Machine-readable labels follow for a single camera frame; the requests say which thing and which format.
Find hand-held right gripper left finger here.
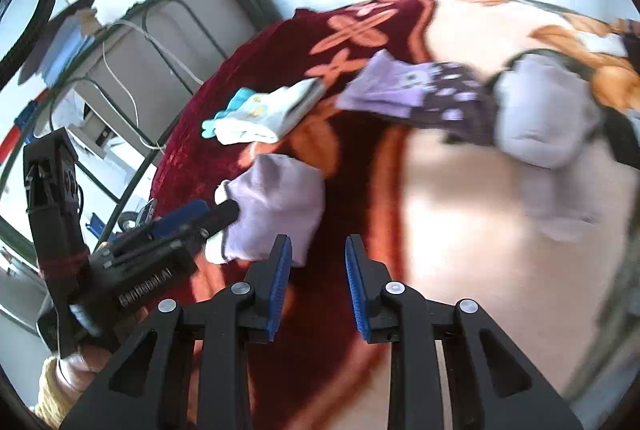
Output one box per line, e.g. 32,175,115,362
60,234,294,430

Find white cable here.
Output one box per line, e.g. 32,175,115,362
101,18,207,151

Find person's left hand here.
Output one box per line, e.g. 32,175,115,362
56,346,109,394

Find grey sock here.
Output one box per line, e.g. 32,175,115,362
492,51,607,241

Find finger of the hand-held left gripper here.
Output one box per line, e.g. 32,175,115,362
149,199,214,237
164,199,242,257

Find dark round disc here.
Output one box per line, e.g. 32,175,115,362
19,0,99,86

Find dark brown patterned sock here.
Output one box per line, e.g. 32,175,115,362
409,61,502,147

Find dark green hose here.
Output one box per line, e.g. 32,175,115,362
97,142,168,248

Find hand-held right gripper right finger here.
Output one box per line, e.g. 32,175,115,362
344,233,583,430

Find white and blue socks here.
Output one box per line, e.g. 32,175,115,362
201,78,327,147

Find black fan ring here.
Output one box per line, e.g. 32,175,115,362
0,0,62,84

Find purple cartoon socks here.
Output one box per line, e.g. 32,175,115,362
336,48,437,119

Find maroon floral printed blanket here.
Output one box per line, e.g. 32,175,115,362
149,0,640,430

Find lavender sock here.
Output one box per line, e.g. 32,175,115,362
204,154,327,267

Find grey metal cabinet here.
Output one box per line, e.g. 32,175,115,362
47,0,283,161

